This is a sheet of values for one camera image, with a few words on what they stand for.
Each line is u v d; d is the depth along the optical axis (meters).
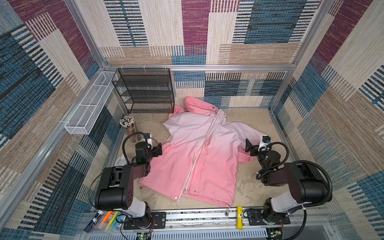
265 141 0.76
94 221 0.72
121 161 0.82
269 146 0.75
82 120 0.70
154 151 0.81
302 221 0.70
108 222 0.73
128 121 0.90
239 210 0.74
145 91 1.11
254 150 0.81
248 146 0.83
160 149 0.87
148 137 0.83
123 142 0.71
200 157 0.94
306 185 0.45
